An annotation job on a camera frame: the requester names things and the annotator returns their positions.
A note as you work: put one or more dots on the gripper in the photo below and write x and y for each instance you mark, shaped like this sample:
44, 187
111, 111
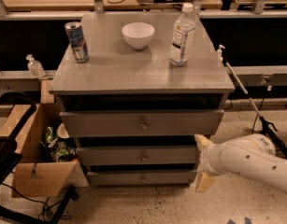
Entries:
208, 160

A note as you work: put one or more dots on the grey drawer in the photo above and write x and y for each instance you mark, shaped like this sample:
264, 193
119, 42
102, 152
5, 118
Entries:
157, 177
130, 123
137, 155

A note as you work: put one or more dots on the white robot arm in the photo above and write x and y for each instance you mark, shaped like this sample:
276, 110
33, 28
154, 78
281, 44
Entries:
252, 156

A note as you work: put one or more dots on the grey bottom drawer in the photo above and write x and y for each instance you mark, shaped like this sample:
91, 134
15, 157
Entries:
157, 177

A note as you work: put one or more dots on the grey drawer cabinet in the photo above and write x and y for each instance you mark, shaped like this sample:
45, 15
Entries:
117, 77

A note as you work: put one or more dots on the grey top drawer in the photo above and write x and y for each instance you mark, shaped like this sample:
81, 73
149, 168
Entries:
130, 123

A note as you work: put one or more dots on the grabber reacher stick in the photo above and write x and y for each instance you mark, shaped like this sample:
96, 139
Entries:
268, 128

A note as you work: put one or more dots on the small white pump bottle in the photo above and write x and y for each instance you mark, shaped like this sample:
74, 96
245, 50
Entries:
219, 53

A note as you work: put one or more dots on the clear water bottle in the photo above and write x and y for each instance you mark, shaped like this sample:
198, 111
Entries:
183, 35

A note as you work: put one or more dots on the white bowl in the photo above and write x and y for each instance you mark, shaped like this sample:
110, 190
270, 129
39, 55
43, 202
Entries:
138, 35

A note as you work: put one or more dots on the green can in box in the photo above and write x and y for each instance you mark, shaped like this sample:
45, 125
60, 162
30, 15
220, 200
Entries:
48, 135

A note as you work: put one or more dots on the cardboard box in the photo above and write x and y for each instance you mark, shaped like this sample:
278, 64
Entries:
35, 176

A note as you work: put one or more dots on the energy drink can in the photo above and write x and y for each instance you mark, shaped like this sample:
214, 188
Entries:
77, 41

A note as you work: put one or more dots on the black chair frame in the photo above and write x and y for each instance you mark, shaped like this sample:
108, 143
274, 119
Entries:
9, 159

